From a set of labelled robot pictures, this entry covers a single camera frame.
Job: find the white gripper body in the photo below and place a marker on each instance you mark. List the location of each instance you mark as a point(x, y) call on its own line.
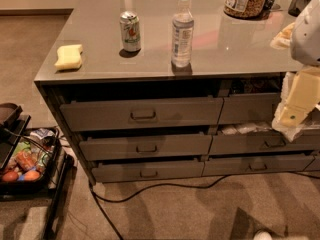
point(307, 37)

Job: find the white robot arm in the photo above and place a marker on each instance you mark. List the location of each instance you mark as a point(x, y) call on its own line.
point(303, 36)

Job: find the plastic bags in drawer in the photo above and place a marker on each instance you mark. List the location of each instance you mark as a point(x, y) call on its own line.
point(245, 128)

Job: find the grey drawer cabinet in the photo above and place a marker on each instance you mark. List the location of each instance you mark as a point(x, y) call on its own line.
point(229, 57)

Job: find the clear water bottle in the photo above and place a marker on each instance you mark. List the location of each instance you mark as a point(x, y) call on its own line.
point(182, 34)

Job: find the green soda can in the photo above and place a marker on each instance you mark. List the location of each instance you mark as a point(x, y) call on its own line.
point(130, 31)

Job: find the yellow sponge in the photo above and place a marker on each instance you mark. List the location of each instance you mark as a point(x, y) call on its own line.
point(69, 57)

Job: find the black basket of groceries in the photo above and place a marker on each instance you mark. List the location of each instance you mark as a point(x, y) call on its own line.
point(28, 160)

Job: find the black cart frame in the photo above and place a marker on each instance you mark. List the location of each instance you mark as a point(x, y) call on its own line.
point(32, 216)

